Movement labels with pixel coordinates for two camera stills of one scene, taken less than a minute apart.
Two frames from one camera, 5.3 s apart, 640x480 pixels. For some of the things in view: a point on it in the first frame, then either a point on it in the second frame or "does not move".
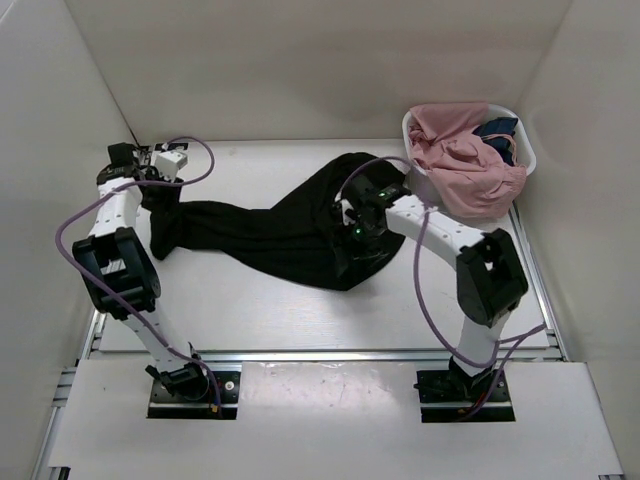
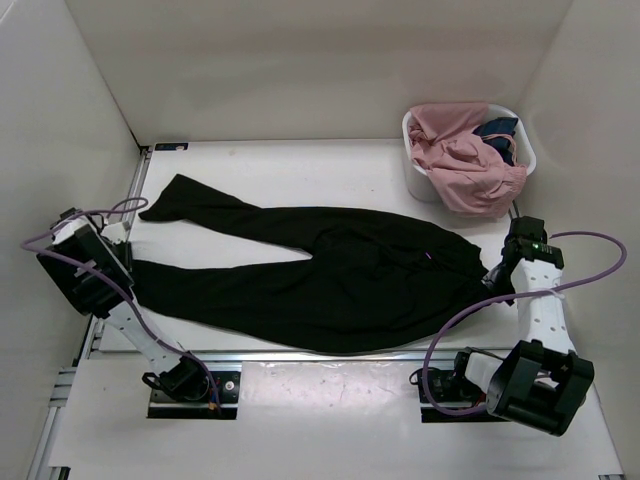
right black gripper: (350, 223) → (490, 280)
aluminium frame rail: (320, 356) does not move
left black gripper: (168, 200) → (127, 256)
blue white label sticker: (163, 147) does not move
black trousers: (304, 235) → (369, 278)
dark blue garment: (499, 126) does not move
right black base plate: (447, 396) does not move
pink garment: (468, 175) does not move
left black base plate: (165, 405) does not move
